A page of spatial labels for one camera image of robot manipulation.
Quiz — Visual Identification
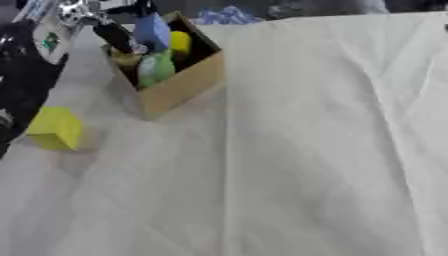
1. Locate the blue block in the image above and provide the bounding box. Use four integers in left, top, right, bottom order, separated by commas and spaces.
131, 12, 174, 52

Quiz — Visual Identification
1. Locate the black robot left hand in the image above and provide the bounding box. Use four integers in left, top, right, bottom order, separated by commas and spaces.
91, 0, 161, 55

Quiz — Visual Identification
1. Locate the dark grey bag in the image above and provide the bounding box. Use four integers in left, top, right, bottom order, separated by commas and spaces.
266, 0, 391, 20

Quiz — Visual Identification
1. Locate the olive toy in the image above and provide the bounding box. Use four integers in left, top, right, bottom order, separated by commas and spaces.
108, 46, 144, 69

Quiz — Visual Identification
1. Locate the green soft toy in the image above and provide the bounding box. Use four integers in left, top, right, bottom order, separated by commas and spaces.
136, 49, 177, 89

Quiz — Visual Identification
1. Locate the tan cardboard box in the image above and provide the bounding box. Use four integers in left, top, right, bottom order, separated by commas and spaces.
101, 10, 228, 119

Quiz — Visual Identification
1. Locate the yellow cube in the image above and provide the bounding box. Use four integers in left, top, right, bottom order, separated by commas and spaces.
24, 106, 84, 152

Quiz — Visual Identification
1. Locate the yellow toy fruit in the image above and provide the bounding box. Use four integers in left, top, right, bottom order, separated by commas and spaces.
168, 30, 195, 55

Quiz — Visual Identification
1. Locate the blue and white bag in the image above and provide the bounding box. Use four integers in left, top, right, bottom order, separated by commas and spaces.
192, 5, 266, 26

